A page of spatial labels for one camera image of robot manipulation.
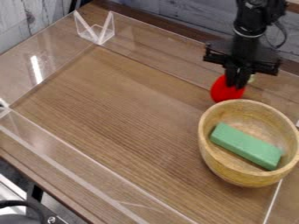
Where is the wooden bowl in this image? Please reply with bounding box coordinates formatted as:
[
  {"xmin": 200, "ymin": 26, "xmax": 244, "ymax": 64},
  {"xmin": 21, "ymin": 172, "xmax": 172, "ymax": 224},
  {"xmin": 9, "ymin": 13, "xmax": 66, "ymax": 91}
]
[{"xmin": 198, "ymin": 100, "xmax": 299, "ymax": 188}]

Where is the clear acrylic corner bracket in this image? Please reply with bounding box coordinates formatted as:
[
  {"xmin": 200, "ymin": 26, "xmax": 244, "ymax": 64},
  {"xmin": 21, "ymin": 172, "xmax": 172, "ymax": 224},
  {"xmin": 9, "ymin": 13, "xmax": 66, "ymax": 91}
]
[{"xmin": 74, "ymin": 10, "xmax": 115, "ymax": 46}]

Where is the clear acrylic tray wall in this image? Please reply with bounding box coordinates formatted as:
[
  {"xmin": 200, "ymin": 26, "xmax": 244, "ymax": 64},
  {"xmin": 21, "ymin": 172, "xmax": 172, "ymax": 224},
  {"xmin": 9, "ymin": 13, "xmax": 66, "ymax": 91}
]
[{"xmin": 0, "ymin": 102, "xmax": 198, "ymax": 224}]

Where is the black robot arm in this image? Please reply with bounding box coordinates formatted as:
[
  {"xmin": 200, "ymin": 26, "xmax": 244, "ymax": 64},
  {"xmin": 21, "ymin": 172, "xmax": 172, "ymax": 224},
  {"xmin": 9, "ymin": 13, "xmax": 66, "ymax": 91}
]
[{"xmin": 204, "ymin": 0, "xmax": 289, "ymax": 89}]

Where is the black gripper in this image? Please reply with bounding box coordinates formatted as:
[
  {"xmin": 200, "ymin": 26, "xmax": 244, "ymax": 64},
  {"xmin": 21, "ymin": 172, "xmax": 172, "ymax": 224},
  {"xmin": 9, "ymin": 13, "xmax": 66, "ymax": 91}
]
[{"xmin": 204, "ymin": 39, "xmax": 282, "ymax": 89}]

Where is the red toy fruit green stem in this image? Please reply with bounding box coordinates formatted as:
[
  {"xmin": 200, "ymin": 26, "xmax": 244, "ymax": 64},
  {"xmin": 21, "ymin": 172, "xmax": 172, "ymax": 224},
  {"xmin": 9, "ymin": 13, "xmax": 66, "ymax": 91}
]
[{"xmin": 210, "ymin": 74, "xmax": 248, "ymax": 102}]

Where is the black cable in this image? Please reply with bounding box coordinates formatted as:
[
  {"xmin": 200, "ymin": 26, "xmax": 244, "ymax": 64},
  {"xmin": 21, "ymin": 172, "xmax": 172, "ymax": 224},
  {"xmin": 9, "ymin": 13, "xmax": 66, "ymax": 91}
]
[{"xmin": 0, "ymin": 199, "xmax": 46, "ymax": 224}]

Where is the green rectangular block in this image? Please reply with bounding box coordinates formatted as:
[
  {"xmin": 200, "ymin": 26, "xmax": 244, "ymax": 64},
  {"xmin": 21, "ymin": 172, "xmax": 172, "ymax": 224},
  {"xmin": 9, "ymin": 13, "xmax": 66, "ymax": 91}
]
[{"xmin": 210, "ymin": 122, "xmax": 284, "ymax": 171}]

